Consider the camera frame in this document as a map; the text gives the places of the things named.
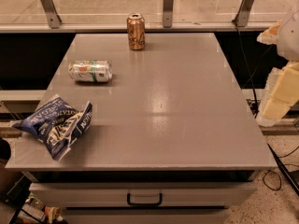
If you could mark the left metal rail bracket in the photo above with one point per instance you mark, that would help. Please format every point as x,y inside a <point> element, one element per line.
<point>52,16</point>

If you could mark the metal rail bracket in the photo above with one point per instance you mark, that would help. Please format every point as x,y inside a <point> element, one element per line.
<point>52,16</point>
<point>167,13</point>
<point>242,17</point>

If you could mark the blue white chip bag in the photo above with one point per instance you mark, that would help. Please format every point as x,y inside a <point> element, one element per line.
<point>57,125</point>

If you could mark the silver green 7up can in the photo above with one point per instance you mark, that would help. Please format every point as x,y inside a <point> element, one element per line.
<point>90,71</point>

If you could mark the black drawer handle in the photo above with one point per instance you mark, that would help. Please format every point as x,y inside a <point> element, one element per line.
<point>136,200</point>

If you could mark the gold soda can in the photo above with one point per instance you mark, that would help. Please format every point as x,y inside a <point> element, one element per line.
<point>136,31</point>

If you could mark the middle metal rail bracket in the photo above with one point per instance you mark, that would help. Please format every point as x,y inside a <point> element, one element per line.
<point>167,13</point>

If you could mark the right metal rail bracket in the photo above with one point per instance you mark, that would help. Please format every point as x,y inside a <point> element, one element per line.
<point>242,17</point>

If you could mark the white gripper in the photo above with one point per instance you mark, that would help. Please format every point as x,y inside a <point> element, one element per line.
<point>290,38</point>

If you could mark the clutter under table left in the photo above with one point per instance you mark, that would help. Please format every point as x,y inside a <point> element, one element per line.
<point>26,209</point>

